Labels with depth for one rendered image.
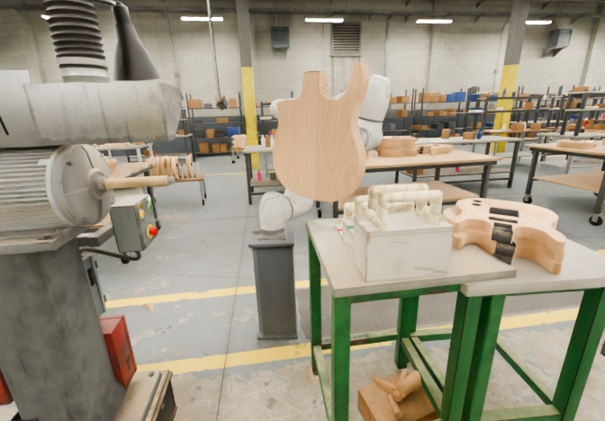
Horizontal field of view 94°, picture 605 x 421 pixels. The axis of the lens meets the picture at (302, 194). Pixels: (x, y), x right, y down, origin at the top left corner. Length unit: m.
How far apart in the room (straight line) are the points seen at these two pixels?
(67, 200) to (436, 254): 1.07
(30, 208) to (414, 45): 13.38
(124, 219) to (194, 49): 11.29
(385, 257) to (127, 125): 0.80
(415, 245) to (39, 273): 1.13
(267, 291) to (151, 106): 1.38
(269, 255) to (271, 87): 10.54
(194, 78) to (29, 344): 11.41
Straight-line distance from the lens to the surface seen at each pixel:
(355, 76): 0.83
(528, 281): 1.21
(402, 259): 0.94
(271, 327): 2.07
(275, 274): 1.83
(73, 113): 0.89
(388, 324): 2.25
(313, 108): 0.90
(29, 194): 1.04
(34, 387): 1.43
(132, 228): 1.31
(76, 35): 0.93
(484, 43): 15.41
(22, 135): 1.06
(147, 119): 0.82
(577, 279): 1.31
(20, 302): 1.23
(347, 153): 0.84
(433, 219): 0.95
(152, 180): 1.00
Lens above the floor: 1.45
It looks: 16 degrees down
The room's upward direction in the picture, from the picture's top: 2 degrees counter-clockwise
